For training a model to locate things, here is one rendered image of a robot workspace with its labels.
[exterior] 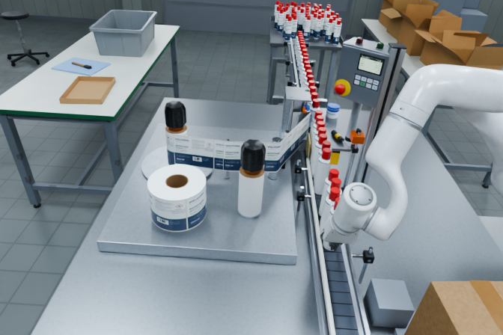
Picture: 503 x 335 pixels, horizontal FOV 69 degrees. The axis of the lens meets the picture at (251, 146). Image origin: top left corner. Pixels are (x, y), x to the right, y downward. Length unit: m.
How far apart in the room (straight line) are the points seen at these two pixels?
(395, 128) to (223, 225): 0.69
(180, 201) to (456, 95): 0.85
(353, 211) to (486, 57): 2.13
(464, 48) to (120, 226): 2.74
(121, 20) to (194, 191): 2.57
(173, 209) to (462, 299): 0.84
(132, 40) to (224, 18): 3.70
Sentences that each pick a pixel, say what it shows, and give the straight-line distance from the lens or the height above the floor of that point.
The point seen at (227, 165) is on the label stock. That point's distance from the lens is 1.50.
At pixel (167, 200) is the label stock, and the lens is 1.23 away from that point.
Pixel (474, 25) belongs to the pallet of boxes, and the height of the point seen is 0.69.
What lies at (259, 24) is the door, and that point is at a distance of 6.58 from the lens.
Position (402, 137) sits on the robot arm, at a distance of 0.97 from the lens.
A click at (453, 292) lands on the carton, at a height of 1.12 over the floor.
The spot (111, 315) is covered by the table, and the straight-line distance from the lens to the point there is 1.23.
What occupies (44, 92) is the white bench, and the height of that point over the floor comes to 0.80.
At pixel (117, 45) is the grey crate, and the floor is 0.89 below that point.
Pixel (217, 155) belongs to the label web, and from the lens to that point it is 1.48.
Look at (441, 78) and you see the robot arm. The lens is 1.00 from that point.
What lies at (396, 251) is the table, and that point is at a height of 0.83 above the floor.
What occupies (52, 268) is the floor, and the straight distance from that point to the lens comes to 2.55.
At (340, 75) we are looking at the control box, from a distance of 1.32.
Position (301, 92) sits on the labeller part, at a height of 1.14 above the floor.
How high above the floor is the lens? 1.84
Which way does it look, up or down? 33 degrees down
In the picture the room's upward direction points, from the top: 4 degrees clockwise
